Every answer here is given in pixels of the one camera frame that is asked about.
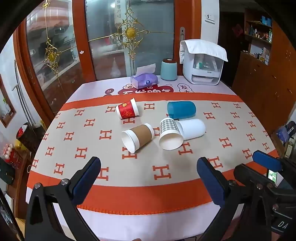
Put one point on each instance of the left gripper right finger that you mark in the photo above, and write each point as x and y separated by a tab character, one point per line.
226	194

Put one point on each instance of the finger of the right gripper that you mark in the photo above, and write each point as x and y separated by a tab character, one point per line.
267	161

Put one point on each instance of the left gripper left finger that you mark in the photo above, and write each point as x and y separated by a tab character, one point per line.
42	221

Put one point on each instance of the brown sleeve paper cup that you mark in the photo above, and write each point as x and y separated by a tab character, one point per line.
135	138

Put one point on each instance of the white plastic cup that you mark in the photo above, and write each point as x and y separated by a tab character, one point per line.
190	129

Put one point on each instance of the grey checkered paper cup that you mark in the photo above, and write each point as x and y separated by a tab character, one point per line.
170	137

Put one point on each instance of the blue plastic cup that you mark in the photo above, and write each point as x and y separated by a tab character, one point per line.
178	110

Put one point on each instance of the red paper cup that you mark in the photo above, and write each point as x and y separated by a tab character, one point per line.
127	109

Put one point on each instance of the white printed tablecloth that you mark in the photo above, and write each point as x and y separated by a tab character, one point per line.
160	226

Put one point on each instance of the red yellow snack packages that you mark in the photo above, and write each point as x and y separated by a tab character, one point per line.
12	154

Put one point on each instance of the orange H-pattern blanket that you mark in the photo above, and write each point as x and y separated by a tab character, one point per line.
151	180

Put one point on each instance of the white countertop appliance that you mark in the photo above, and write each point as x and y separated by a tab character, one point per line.
202	69

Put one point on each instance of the white cloth on appliance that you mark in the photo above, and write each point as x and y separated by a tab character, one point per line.
198	46

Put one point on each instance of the teal cylindrical canister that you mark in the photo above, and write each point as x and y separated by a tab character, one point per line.
169	70

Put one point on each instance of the purple tissue pack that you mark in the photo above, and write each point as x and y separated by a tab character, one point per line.
144	77

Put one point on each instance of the wooden glass sliding door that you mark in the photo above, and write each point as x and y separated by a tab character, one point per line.
61	45

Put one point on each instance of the wooden wall shelf cabinet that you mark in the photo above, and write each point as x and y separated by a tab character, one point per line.
265	77

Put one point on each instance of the wooden picture frame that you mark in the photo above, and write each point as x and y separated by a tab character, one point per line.
7	109

